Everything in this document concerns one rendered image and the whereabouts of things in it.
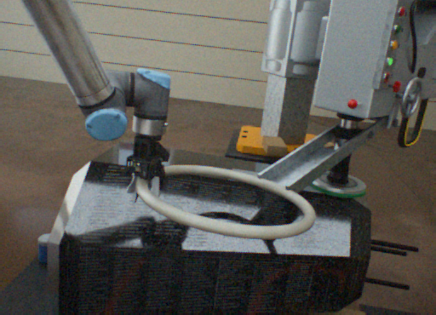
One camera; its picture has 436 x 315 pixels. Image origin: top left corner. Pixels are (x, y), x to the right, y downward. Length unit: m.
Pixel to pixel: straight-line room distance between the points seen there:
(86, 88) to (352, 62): 0.93
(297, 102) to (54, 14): 1.69
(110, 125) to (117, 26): 7.18
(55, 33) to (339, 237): 1.14
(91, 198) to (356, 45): 1.08
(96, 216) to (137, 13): 6.62
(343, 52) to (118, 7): 6.83
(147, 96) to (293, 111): 1.37
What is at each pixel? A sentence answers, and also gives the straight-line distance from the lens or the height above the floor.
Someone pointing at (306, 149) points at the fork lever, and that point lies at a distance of 1.53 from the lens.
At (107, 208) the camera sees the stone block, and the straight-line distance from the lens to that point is 1.60.
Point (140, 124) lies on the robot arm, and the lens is 1.11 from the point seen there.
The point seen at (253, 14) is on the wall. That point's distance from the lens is 7.68.
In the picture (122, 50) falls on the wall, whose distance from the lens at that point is 8.11.
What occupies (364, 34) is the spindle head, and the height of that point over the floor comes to 1.40.
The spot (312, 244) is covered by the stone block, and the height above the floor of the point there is 0.68.
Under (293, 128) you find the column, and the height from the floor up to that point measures 0.87.
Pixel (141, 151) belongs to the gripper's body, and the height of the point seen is 1.03.
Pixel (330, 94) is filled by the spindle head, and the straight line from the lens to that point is 1.57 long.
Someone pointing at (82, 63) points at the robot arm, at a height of 1.27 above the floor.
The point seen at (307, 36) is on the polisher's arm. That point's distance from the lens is 2.24.
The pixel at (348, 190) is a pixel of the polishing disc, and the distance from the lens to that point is 1.62.
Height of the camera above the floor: 1.37
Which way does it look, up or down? 16 degrees down
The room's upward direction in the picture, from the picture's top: 6 degrees clockwise
